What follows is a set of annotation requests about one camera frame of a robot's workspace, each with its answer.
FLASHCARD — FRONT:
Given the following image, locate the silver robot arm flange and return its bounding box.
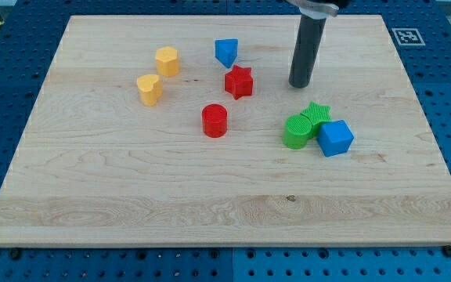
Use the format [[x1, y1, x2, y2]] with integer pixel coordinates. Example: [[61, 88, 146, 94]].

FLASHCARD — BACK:
[[285, 0, 351, 20]]

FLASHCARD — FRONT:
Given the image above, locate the red cylinder block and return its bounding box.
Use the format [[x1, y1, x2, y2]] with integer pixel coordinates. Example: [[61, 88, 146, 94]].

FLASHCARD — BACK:
[[201, 104, 228, 138]]

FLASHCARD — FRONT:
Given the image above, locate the red star block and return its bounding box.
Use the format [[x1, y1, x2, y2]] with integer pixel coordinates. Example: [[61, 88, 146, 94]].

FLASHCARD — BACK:
[[224, 64, 254, 99]]

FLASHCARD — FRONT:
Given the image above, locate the green cylinder block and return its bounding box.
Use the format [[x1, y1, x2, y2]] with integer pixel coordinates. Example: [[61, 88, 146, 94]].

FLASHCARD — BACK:
[[282, 114, 312, 150]]

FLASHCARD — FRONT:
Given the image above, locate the wooden board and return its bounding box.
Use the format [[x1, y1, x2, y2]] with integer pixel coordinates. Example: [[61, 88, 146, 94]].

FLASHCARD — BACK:
[[0, 15, 451, 248]]

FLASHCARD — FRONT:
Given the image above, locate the yellow heart block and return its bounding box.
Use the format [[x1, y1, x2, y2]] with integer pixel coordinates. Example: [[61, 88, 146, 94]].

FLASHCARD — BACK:
[[136, 74, 163, 107]]

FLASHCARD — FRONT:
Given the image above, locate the blue triangle block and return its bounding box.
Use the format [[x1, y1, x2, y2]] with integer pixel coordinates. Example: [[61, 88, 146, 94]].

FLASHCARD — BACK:
[[215, 38, 239, 68]]

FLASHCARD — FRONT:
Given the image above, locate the green star block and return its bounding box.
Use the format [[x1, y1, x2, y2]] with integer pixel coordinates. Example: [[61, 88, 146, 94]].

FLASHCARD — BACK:
[[301, 102, 332, 139]]

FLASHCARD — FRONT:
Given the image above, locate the yellow hexagon block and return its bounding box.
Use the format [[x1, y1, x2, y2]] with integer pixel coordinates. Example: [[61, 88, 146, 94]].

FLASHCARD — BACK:
[[155, 46, 179, 77]]

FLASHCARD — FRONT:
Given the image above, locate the blue cube block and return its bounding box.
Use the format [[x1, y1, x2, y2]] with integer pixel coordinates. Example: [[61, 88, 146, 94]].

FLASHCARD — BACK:
[[317, 120, 354, 157]]

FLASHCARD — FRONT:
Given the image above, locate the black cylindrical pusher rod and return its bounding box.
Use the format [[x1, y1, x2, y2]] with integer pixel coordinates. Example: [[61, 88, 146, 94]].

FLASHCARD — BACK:
[[289, 15, 326, 89]]

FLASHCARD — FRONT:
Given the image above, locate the white fiducial marker tag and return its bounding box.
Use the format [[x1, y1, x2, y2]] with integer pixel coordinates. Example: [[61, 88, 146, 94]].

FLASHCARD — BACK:
[[392, 27, 425, 46]]

